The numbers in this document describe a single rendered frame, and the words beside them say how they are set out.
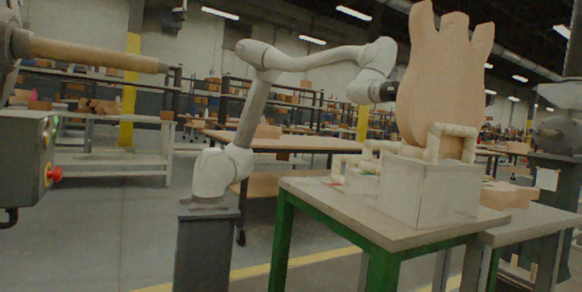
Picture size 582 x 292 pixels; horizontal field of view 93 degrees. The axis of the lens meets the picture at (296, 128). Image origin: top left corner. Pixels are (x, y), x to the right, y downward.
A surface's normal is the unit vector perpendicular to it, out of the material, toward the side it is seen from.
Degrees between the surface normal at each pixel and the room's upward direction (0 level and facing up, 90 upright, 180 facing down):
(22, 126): 90
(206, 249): 90
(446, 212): 90
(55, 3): 90
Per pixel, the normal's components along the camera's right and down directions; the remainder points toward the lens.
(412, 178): -0.88, -0.07
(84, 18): 0.51, 0.11
